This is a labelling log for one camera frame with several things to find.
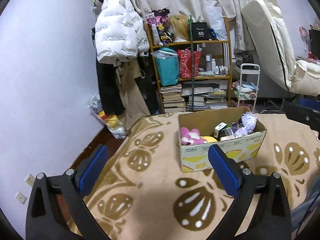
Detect purple plush toy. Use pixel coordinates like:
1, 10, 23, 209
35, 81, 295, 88
232, 112, 257, 138

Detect black face tissue pack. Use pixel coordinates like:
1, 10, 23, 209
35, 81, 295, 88
213, 122, 227, 141

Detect yellow dog plush toy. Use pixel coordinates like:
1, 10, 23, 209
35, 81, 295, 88
201, 136, 217, 143

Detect pink bunny plush toy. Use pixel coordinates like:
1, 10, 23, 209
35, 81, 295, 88
180, 127, 207, 145

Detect white rolling cart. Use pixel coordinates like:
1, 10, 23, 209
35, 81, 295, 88
232, 63, 261, 111

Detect cream recliner chair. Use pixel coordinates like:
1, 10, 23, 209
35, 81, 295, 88
241, 0, 319, 96

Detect cardboard box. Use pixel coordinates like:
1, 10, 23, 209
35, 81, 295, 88
178, 107, 267, 173

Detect beige floral carpet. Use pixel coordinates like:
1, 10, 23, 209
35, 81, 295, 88
84, 113, 319, 239

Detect wooden shelf unit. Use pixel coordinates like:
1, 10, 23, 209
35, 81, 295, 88
145, 17, 232, 107

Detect plastic bag of toys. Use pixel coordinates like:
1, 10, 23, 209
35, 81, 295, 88
86, 94, 127, 139

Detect stack of books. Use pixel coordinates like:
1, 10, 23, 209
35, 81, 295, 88
160, 84, 185, 113

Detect black box number 40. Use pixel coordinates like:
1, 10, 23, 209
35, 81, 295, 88
191, 22, 209, 41

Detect red patterned bag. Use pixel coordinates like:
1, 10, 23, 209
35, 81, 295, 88
177, 49, 202, 79

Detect white plastic bag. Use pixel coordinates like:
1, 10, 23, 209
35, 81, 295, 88
204, 5, 228, 41

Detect teal bag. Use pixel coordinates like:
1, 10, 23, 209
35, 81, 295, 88
151, 47, 179, 86

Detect green pole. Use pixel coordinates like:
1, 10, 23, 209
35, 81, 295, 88
188, 15, 195, 112

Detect blonde wig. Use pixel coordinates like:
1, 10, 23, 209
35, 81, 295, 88
168, 14, 190, 42

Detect colourful printed bag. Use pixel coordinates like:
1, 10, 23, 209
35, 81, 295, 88
145, 8, 173, 46

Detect beige hanging trousers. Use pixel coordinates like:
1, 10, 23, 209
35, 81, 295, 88
116, 59, 150, 131

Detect white puffer jacket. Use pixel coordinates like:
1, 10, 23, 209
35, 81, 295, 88
94, 0, 150, 66

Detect wall socket lower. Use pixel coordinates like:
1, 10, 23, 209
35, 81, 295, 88
15, 191, 27, 205

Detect wall socket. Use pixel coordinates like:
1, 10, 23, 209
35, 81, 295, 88
15, 191, 27, 205
25, 174, 35, 187

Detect wall socket upper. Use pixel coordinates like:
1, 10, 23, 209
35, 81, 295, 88
25, 174, 35, 187

